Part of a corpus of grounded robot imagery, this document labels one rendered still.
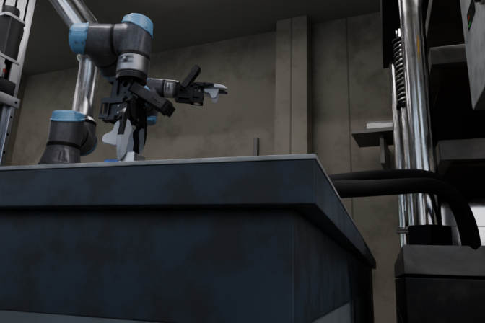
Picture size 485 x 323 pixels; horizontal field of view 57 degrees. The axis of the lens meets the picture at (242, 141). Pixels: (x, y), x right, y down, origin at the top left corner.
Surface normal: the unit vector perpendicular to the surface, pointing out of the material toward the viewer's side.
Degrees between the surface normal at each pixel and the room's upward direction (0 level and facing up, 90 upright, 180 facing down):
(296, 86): 90
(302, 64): 90
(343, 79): 90
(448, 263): 90
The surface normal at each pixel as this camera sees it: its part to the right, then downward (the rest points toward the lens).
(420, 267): -0.29, -0.29
